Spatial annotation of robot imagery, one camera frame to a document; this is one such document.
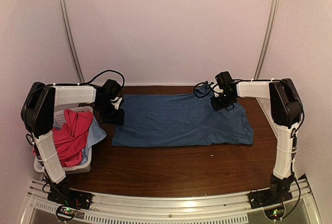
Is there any aluminium front rail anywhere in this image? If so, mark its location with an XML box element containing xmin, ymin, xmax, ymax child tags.
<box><xmin>24</xmin><ymin>174</ymin><xmax>320</xmax><ymax>224</ymax></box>

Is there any white plastic laundry basket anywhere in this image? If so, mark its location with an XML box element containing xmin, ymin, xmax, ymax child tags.
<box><xmin>34</xmin><ymin>106</ymin><xmax>93</xmax><ymax>174</ymax></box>

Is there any dark blue polo shirt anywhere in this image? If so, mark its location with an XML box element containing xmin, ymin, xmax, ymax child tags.
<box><xmin>112</xmin><ymin>93</ymin><xmax>254</xmax><ymax>148</ymax></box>

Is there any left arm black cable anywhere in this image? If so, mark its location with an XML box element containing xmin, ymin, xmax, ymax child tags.
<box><xmin>80</xmin><ymin>69</ymin><xmax>126</xmax><ymax>97</ymax></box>

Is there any red garment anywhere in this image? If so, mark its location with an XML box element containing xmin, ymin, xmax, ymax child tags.
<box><xmin>32</xmin><ymin>109</ymin><xmax>94</xmax><ymax>168</ymax></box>

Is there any circuit board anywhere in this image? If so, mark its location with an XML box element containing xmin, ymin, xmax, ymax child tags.
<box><xmin>264</xmin><ymin>206</ymin><xmax>285</xmax><ymax>221</ymax></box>
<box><xmin>56</xmin><ymin>205</ymin><xmax>77</xmax><ymax>221</ymax></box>

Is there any left aluminium frame post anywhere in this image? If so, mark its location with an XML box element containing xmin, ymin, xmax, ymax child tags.
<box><xmin>58</xmin><ymin>0</ymin><xmax>85</xmax><ymax>83</ymax></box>

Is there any right circuit board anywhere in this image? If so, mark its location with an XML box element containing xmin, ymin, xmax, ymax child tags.
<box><xmin>264</xmin><ymin>206</ymin><xmax>285</xmax><ymax>221</ymax></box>

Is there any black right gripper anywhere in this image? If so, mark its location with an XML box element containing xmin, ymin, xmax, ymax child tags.
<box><xmin>211</xmin><ymin>92</ymin><xmax>235</xmax><ymax>111</ymax></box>

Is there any right aluminium frame post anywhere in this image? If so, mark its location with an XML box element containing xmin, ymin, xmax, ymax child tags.
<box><xmin>254</xmin><ymin>0</ymin><xmax>281</xmax><ymax>79</ymax></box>

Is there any aluminium frame post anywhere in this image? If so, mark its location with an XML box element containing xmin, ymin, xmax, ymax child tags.
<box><xmin>58</xmin><ymin>0</ymin><xmax>85</xmax><ymax>83</ymax></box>
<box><xmin>254</xmin><ymin>0</ymin><xmax>281</xmax><ymax>79</ymax></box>

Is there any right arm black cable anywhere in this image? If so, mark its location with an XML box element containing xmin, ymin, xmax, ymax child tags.
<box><xmin>193</xmin><ymin>80</ymin><xmax>218</xmax><ymax>99</ymax></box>

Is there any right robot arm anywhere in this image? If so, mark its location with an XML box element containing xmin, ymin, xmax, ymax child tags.
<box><xmin>210</xmin><ymin>72</ymin><xmax>304</xmax><ymax>204</ymax></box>

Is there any left circuit board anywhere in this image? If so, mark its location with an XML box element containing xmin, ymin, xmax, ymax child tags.
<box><xmin>56</xmin><ymin>205</ymin><xmax>77</xmax><ymax>221</ymax></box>

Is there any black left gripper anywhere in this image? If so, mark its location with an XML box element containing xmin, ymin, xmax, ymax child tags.
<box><xmin>95</xmin><ymin>101</ymin><xmax>125</xmax><ymax>126</ymax></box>

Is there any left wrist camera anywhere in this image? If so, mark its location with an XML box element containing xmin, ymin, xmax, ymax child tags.
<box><xmin>110</xmin><ymin>96</ymin><xmax>124</xmax><ymax>110</ymax></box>

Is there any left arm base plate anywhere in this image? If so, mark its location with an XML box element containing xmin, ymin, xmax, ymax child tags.
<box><xmin>47</xmin><ymin>189</ymin><xmax>92</xmax><ymax>210</ymax></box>

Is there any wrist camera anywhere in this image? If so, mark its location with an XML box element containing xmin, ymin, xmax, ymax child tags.
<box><xmin>110</xmin><ymin>96</ymin><xmax>124</xmax><ymax>110</ymax></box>
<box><xmin>209</xmin><ymin>82</ymin><xmax>223</xmax><ymax>97</ymax></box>

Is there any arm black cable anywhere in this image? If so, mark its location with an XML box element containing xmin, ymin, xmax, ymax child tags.
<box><xmin>80</xmin><ymin>69</ymin><xmax>126</xmax><ymax>97</ymax></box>
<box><xmin>193</xmin><ymin>80</ymin><xmax>218</xmax><ymax>99</ymax></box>

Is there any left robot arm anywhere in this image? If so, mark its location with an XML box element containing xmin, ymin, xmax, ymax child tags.
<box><xmin>21</xmin><ymin>79</ymin><xmax>125</xmax><ymax>205</ymax></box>

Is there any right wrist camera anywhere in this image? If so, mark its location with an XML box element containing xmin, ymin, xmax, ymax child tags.
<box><xmin>209</xmin><ymin>82</ymin><xmax>223</xmax><ymax>97</ymax></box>

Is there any light blue garment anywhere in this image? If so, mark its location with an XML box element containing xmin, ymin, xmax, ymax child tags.
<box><xmin>79</xmin><ymin>117</ymin><xmax>106</xmax><ymax>165</ymax></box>

